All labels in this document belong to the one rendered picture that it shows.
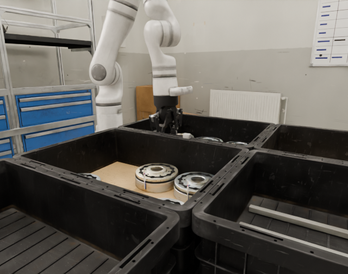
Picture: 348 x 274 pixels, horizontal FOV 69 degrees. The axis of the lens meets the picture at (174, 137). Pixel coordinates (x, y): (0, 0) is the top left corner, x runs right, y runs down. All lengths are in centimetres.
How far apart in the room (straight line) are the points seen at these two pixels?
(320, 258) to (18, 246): 42
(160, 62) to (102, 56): 24
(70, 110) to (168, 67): 201
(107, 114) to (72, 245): 56
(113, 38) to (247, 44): 301
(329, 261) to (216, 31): 381
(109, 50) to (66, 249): 63
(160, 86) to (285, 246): 56
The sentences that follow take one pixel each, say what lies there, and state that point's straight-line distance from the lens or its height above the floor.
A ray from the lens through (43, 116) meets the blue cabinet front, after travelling 255.
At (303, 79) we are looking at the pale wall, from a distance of 356.
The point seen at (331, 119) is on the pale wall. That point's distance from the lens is 356.
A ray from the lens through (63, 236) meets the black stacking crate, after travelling 49.
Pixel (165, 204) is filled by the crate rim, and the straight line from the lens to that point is 34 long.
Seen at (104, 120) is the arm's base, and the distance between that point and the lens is 93.
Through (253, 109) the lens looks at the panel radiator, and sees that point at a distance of 363.
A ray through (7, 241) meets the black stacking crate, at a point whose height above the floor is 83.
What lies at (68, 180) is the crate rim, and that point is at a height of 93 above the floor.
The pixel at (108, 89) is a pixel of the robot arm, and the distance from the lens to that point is 97.
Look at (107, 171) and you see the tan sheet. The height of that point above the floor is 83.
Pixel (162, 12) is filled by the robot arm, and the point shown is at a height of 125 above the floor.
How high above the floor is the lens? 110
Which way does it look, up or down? 15 degrees down
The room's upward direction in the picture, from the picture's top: straight up
